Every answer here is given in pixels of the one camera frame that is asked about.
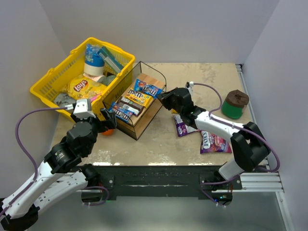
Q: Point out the yellow M&M's bag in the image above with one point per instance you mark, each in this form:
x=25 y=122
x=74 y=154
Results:
x=139 y=98

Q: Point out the orange near basket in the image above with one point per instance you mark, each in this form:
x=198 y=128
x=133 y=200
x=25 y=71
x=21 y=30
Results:
x=108 y=132

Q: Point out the pink tissue roll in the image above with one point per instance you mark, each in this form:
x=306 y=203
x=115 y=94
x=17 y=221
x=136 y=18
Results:
x=98 y=79

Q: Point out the yellow Lay's chips bag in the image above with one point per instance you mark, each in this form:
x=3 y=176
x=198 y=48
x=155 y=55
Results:
x=82 y=87

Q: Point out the green round ball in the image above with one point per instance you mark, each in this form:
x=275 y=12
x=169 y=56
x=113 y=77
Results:
x=109 y=79

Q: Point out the yellow plastic basket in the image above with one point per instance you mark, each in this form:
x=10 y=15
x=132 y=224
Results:
x=52 y=83

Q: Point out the grey crumpled cloth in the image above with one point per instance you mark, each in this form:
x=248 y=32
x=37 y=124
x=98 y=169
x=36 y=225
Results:
x=63 y=99

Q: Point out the brown chocolate bag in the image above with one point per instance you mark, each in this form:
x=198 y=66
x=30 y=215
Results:
x=127 y=104

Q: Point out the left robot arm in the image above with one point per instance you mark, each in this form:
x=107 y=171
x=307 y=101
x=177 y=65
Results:
x=22 y=208

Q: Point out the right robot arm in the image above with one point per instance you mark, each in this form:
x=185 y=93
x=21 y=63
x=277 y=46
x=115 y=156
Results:
x=247 y=142

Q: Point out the blue M&M's bag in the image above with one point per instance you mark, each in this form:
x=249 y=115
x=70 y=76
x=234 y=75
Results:
x=120 y=112
x=147 y=89

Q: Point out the teal box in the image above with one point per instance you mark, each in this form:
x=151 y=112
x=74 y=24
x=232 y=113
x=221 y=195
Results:
x=110 y=59

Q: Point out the purple Fox's candy bag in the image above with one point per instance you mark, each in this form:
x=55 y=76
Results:
x=181 y=128

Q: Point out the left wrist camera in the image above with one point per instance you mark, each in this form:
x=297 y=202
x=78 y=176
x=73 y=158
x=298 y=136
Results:
x=83 y=109

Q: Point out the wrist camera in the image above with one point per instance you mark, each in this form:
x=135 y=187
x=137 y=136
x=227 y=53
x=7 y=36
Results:
x=83 y=109
x=189 y=86

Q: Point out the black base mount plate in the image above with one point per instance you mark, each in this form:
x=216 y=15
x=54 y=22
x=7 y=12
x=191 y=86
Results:
x=160 y=181

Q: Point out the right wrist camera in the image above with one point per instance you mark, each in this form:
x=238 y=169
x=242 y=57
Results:
x=189 y=86

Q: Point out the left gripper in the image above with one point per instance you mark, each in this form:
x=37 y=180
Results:
x=101 y=121

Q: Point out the green cup brown lid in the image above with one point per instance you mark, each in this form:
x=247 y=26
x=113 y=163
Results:
x=234 y=104

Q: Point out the wood and wire shelf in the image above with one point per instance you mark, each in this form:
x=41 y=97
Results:
x=137 y=124

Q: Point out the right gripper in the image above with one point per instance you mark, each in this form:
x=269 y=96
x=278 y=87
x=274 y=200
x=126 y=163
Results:
x=173 y=100

